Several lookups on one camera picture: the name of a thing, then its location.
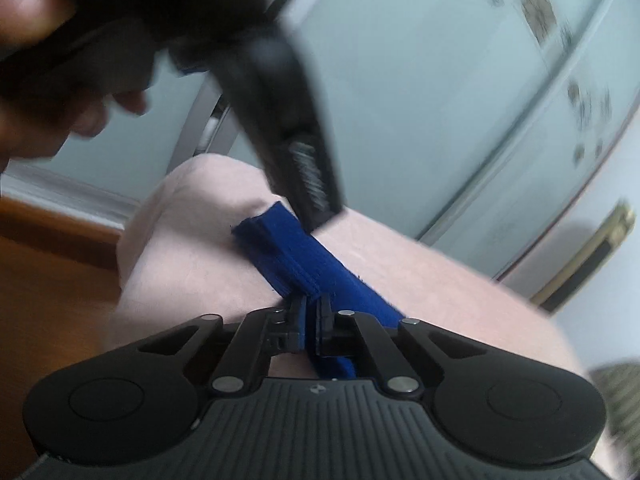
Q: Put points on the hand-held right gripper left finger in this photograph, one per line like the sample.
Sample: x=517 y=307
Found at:
x=300 y=327

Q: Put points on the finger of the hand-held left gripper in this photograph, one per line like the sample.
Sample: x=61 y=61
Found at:
x=190 y=66

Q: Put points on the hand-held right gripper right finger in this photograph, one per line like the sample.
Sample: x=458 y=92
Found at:
x=314 y=330

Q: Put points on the blue knitted cloth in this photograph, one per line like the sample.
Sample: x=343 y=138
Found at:
x=280 y=250

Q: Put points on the person's left hand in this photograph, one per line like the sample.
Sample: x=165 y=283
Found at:
x=90 y=115

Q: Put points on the bed with pink sheet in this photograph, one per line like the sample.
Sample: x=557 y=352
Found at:
x=200 y=240

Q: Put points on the glass sliding door wardrobe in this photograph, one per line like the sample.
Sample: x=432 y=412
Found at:
x=425 y=85

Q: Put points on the gold floor air conditioner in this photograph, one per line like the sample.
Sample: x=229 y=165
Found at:
x=600 y=245

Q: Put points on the olive padded headboard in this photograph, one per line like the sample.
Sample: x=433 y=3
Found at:
x=620 y=400

